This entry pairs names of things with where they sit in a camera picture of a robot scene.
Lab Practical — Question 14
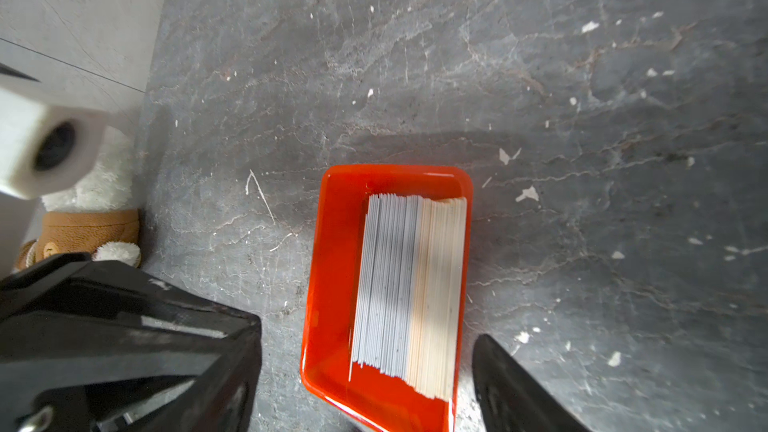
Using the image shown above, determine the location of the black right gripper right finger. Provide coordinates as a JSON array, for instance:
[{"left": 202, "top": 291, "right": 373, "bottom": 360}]
[{"left": 471, "top": 334, "right": 588, "bottom": 432}]

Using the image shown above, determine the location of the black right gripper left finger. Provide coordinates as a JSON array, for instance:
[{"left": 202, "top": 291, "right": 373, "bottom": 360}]
[{"left": 1, "top": 253, "right": 262, "bottom": 431}]

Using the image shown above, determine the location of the stack of credit cards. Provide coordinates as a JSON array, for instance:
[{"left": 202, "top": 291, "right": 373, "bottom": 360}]
[{"left": 350, "top": 194, "right": 469, "bottom": 402}]

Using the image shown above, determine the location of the red plastic tray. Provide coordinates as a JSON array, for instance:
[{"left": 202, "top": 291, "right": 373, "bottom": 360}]
[{"left": 300, "top": 164, "right": 474, "bottom": 431}]

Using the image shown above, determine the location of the white plush bunny toy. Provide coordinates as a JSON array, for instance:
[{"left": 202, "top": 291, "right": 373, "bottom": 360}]
[{"left": 13, "top": 127, "right": 142, "bottom": 272}]

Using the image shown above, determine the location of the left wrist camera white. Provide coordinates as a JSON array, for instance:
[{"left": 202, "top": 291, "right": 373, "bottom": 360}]
[{"left": 1, "top": 64, "right": 109, "bottom": 200}]

